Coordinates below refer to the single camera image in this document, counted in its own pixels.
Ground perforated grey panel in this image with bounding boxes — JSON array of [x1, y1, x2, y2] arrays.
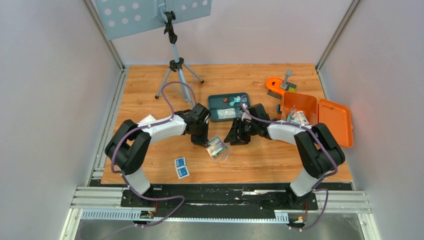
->
[[94, 0, 212, 40]]

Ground grey tripod stand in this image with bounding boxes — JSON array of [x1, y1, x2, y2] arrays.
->
[[154, 10, 204, 99]]

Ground clear bag cotton swabs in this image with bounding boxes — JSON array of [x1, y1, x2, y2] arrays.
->
[[281, 105, 296, 123]]

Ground teal sachet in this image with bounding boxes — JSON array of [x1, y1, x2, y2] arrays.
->
[[229, 96, 242, 107]]

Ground teal header tape bag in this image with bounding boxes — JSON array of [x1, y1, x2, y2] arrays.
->
[[286, 110, 296, 123]]

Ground orange ring toy stand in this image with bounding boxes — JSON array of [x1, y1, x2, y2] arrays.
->
[[265, 69, 297, 99]]

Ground blue alcohol pad pair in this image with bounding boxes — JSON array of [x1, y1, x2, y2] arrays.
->
[[174, 157, 190, 179]]

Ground white teal gauze packet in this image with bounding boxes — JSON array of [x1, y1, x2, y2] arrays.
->
[[294, 110, 310, 125]]

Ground clear bag teal gauze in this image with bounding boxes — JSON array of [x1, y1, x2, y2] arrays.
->
[[216, 108, 237, 120]]

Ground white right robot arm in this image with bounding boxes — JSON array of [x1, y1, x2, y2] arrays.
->
[[224, 103, 346, 209]]

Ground teal divided tray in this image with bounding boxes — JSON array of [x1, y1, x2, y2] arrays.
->
[[207, 92, 251, 123]]

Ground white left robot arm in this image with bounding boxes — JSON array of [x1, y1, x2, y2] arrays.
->
[[104, 103, 211, 207]]

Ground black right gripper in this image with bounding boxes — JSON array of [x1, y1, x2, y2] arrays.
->
[[224, 118, 258, 146]]

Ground clear bag bandage pack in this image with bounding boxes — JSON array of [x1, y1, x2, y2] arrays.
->
[[206, 136, 232, 163]]

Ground orange medicine box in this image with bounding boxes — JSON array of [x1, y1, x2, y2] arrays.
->
[[280, 91, 354, 148]]

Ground clear bag white cotton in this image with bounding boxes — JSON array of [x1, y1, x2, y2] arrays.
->
[[138, 114, 157, 125]]

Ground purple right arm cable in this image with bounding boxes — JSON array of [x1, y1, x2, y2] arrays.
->
[[239, 95, 339, 232]]

